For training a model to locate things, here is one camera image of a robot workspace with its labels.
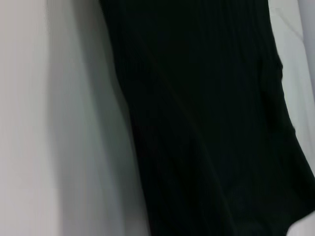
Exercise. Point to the black t-shirt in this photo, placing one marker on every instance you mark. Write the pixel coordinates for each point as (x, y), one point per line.
(197, 123)

